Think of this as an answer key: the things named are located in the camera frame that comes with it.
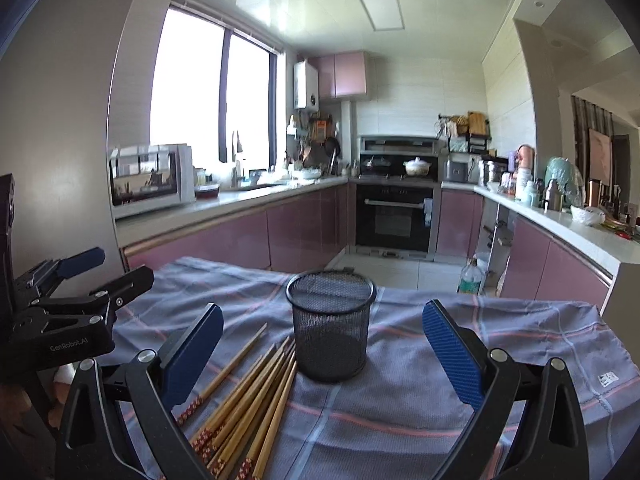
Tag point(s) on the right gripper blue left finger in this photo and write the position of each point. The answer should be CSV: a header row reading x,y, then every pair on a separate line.
x,y
185,354

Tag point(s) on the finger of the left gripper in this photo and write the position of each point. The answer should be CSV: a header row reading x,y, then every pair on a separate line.
x,y
80,263
121,291

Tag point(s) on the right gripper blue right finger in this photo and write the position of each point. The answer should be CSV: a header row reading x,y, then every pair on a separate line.
x,y
454,347

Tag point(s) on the bamboo chopstick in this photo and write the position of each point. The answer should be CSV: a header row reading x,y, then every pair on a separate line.
x,y
200,398
244,412
239,456
258,456
222,459
221,413

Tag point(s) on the grey plaid table cloth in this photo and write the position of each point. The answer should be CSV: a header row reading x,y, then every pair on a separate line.
x,y
399,417

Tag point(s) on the plastic oil bottle on floor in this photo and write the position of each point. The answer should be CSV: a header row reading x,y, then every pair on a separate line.
x,y
471,278

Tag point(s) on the white microwave oven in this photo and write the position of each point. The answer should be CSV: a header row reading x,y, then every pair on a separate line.
x,y
147,178

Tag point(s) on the pink lower cabinets right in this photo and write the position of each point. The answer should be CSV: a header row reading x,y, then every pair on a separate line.
x,y
519,249

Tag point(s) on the pink cabinets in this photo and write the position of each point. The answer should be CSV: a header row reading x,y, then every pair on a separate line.
x,y
519,249
285,228

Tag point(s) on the dark red bowl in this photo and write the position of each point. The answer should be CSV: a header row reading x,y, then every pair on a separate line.
x,y
208,191

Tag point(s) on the black mesh cup holder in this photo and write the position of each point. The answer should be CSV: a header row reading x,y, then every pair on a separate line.
x,y
331,317

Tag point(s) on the black built-in oven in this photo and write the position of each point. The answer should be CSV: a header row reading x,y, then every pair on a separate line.
x,y
397,217

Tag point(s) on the pink lower cabinets left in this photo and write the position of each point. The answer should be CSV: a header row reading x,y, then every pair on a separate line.
x,y
285,228

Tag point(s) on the white plastic bag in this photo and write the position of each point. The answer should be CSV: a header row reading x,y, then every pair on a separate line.
x,y
590,216

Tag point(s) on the silver rice cooker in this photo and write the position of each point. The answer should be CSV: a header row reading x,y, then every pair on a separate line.
x,y
491,169

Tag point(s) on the white ceramic pot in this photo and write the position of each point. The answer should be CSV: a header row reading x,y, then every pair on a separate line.
x,y
417,168

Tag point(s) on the teal covered appliance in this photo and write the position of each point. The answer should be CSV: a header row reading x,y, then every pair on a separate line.
x,y
569,180

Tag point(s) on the black wok with lid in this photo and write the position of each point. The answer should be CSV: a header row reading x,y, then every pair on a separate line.
x,y
375,164

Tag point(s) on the pink thermos jug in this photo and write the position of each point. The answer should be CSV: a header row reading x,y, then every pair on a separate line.
x,y
525,160

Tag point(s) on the black range hood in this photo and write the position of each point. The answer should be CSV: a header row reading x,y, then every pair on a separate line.
x,y
399,145

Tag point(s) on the white water heater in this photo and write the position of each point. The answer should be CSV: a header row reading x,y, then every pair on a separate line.
x,y
306,87

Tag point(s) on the ceiling light panel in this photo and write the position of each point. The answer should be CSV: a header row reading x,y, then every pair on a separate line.
x,y
384,15

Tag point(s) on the window with dark frame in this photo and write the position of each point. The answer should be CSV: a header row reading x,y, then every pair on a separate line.
x,y
216,91

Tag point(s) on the black wall storage rack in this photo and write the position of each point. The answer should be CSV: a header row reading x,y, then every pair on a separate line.
x,y
464,134

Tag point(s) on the pink upper wall cabinet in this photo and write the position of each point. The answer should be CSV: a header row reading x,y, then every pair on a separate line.
x,y
342,76

